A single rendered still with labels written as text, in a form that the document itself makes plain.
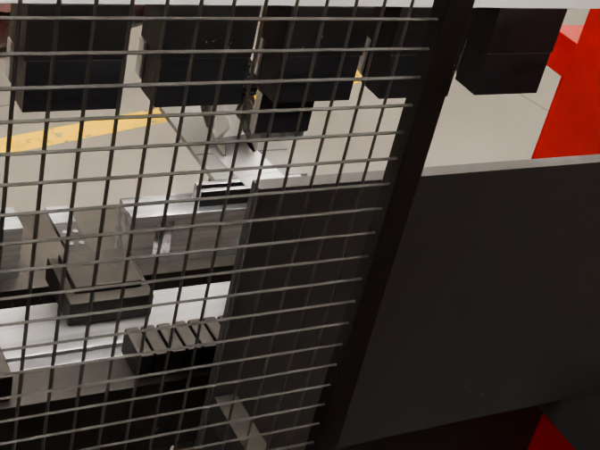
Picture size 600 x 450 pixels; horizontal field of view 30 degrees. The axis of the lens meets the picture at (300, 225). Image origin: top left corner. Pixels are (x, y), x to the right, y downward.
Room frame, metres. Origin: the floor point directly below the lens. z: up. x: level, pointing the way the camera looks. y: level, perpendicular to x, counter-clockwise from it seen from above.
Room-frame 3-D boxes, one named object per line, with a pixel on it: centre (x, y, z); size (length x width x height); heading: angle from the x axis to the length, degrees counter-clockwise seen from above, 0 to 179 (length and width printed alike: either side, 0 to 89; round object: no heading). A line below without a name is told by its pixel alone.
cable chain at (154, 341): (1.22, 0.02, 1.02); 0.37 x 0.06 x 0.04; 124
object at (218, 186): (1.65, 0.10, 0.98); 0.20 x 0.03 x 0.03; 124
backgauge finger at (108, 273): (1.32, 0.29, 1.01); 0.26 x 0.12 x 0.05; 34
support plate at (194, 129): (1.78, 0.16, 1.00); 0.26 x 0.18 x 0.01; 34
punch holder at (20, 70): (1.45, 0.38, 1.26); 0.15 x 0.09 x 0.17; 124
